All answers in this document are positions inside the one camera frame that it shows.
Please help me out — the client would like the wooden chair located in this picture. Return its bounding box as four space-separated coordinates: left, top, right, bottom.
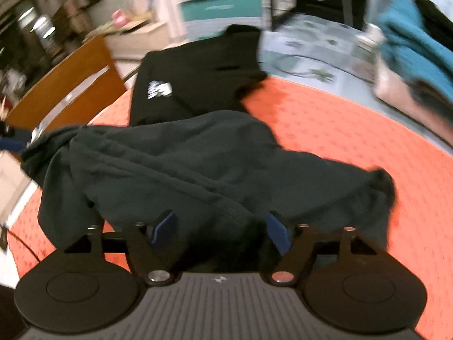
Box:
5 35 126 132

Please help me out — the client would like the dark green zip garment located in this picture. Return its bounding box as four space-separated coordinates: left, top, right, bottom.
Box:
22 110 396 273

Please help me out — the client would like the orange patterned table cloth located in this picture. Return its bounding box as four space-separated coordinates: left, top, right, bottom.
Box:
6 76 453 340

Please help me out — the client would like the floral light tablecloth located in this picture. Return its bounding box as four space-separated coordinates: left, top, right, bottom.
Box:
256 13 385 95

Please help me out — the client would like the teal knitted sweater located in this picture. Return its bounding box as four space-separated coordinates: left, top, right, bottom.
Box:
378 0 452 105

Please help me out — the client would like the black garment white logo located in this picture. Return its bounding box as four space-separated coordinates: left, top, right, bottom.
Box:
129 25 267 126

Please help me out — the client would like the pink folded sweater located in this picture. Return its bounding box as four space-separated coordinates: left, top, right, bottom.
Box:
373 54 452 146

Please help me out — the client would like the black folded garment on stack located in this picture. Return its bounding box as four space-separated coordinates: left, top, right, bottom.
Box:
414 0 453 51

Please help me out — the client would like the teal white cardboard box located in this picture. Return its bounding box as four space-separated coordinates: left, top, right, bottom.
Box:
179 0 263 41

